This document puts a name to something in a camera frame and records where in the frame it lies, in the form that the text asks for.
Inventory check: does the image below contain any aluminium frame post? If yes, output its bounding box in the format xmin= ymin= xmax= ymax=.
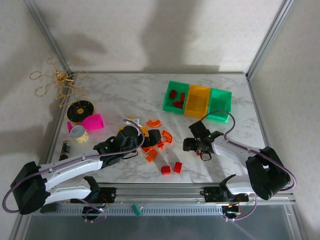
xmin=24 ymin=0 xmax=74 ymax=74
xmin=246 ymin=0 xmax=294 ymax=79

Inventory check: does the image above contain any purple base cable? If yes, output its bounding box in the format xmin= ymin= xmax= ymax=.
xmin=81 ymin=198 xmax=109 ymax=224
xmin=222 ymin=196 xmax=259 ymax=223

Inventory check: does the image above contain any pink plastic cup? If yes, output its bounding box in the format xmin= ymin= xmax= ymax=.
xmin=82 ymin=113 xmax=105 ymax=131

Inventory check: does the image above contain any empty green plastic bin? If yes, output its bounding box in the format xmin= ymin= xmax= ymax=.
xmin=206 ymin=87 xmax=232 ymax=124

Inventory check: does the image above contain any black disc with gold stand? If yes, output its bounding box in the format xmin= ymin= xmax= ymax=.
xmin=66 ymin=99 xmax=96 ymax=123

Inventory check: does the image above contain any green plug connector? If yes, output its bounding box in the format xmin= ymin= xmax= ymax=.
xmin=131 ymin=203 xmax=143 ymax=217

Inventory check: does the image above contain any gold wire ornament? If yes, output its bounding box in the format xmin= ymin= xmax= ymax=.
xmin=29 ymin=56 xmax=90 ymax=108

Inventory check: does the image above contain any orange curved lego piece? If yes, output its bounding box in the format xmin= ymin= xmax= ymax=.
xmin=146 ymin=118 xmax=163 ymax=128
xmin=161 ymin=129 xmax=173 ymax=145

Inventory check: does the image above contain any yellow plastic bin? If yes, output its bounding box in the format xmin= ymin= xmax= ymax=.
xmin=183 ymin=84 xmax=212 ymax=118

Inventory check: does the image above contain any aluminium mounting rail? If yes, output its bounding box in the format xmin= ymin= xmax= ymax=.
xmin=94 ymin=187 xmax=295 ymax=205

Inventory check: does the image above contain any small dark bottle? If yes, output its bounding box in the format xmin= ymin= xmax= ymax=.
xmin=58 ymin=140 xmax=72 ymax=162

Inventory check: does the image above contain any slotted grey cable duct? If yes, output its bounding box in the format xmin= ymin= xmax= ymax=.
xmin=32 ymin=204 xmax=226 ymax=218

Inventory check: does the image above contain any small tin can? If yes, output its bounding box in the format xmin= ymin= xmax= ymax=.
xmin=69 ymin=124 xmax=90 ymax=144

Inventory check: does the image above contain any aluminium side rail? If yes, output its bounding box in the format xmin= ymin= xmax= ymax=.
xmin=44 ymin=72 xmax=76 ymax=163
xmin=246 ymin=73 xmax=275 ymax=151

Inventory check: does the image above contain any green bin with red bricks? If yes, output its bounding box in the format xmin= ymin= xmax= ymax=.
xmin=162 ymin=80 xmax=191 ymax=115

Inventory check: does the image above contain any thin black cable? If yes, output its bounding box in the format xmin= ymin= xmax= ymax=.
xmin=121 ymin=149 xmax=140 ymax=160
xmin=199 ymin=149 xmax=213 ymax=162

